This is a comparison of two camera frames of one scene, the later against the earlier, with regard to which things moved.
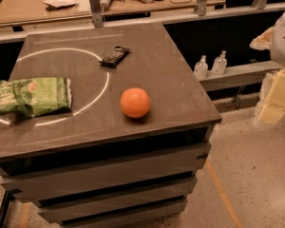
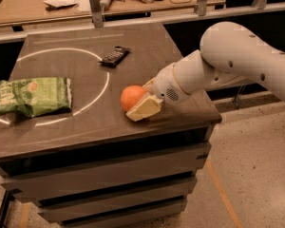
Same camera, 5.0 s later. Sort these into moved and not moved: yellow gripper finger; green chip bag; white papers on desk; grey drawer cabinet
Moved: yellow gripper finger
Not moved: white papers on desk; grey drawer cabinet; green chip bag
